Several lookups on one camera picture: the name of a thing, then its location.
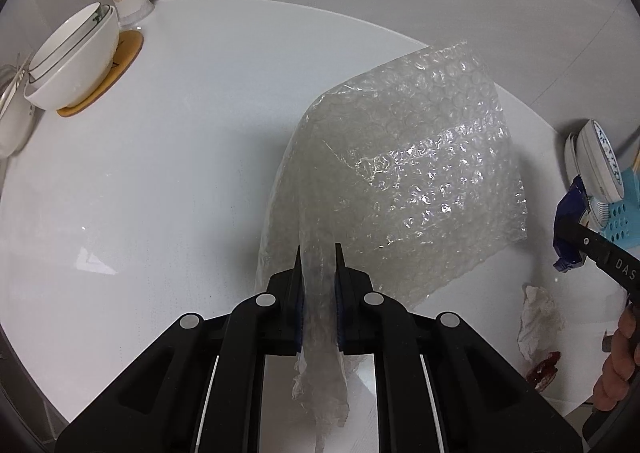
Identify blue snack wrapper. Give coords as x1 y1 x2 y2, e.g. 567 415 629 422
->
552 176 589 273

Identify white paper tissue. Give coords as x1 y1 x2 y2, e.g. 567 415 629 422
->
516 285 564 365

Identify clear bubble wrap sheet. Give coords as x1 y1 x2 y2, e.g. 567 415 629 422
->
256 40 527 451

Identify red mesh net bag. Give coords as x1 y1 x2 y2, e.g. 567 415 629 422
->
525 351 562 392

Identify person's right hand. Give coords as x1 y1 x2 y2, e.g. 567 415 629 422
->
592 307 639 412

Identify light blue utensil basket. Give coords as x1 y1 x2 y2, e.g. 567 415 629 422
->
589 167 639 249

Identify blue patterned ceramic bowl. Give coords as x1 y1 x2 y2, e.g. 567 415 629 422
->
576 119 624 204

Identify white oval plate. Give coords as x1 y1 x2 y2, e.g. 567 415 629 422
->
564 132 580 185

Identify round wooden coaster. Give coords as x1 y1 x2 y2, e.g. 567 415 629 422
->
56 29 144 118

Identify stacked white bowls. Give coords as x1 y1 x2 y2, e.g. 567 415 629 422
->
24 5 119 110

